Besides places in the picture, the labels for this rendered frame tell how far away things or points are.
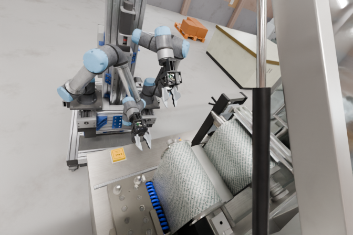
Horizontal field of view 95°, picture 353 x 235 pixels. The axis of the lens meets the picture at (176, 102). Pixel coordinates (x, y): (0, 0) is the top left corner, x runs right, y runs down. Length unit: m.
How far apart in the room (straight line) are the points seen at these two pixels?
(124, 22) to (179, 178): 1.00
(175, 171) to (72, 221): 1.37
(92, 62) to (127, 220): 0.74
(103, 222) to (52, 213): 1.04
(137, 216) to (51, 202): 1.25
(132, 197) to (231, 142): 0.49
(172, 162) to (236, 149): 0.26
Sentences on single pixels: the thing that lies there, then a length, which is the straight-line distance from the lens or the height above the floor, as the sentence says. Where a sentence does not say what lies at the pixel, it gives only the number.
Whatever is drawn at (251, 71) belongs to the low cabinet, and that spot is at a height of 0.54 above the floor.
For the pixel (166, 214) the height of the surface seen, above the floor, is 1.05.
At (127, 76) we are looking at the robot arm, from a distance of 1.08.
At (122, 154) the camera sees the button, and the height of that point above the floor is 0.92.
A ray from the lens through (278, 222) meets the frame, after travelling 0.52.
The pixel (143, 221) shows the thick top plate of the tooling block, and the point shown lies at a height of 1.03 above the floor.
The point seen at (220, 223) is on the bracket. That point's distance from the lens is 0.64.
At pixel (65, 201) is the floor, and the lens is 1.95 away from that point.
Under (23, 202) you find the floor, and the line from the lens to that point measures 2.03.
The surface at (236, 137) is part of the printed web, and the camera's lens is 0.73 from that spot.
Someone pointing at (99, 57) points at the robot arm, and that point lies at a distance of 0.93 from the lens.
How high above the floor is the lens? 1.83
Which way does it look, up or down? 38 degrees down
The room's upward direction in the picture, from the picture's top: 23 degrees clockwise
